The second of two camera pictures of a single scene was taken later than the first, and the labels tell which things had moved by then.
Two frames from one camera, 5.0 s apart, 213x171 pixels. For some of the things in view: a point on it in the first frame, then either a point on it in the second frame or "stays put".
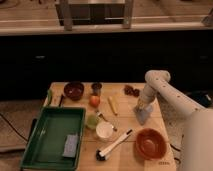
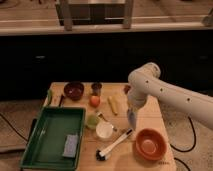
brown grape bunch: (128, 89) stays put
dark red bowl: (73, 90) stays put
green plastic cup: (92, 121) stays put
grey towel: (142, 113) to (132, 120)
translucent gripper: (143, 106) to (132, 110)
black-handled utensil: (60, 100) stays put
